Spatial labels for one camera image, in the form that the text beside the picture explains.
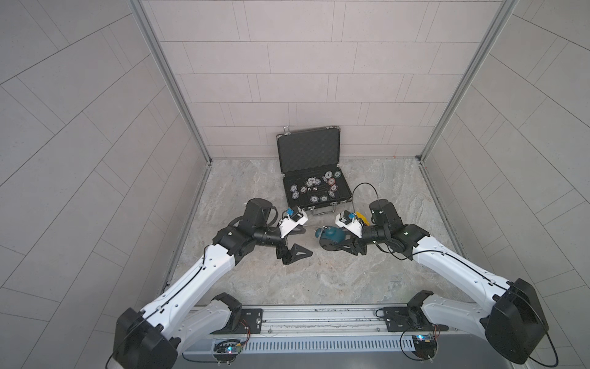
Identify aluminium rail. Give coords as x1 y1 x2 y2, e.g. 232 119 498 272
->
171 295 489 346

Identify circuit board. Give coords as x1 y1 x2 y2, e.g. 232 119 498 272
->
214 339 244 356
412 335 438 361

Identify left circuit board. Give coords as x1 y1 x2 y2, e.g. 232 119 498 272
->
214 339 244 356

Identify black aluminium case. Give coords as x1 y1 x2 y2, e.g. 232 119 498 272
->
276 126 353 211

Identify yellow red toy car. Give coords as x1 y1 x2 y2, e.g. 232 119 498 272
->
354 212 370 226

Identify teal alarm clock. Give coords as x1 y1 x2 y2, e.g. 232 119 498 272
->
315 226 347 244

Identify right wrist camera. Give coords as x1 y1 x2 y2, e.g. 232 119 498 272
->
335 210 361 228

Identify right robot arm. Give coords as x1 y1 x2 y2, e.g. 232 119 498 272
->
316 199 549 364

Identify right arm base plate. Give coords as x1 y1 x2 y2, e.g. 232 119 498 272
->
374 306 450 333

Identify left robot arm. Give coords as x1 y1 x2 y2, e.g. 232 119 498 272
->
105 198 313 368

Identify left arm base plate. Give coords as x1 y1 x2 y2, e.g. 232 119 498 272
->
214 308 264 335

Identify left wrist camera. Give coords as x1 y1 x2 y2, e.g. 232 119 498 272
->
278 206 308 238

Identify right circuit board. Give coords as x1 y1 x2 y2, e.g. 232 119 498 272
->
412 335 438 361

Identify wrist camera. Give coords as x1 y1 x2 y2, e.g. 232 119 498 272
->
335 210 361 228
278 206 308 238

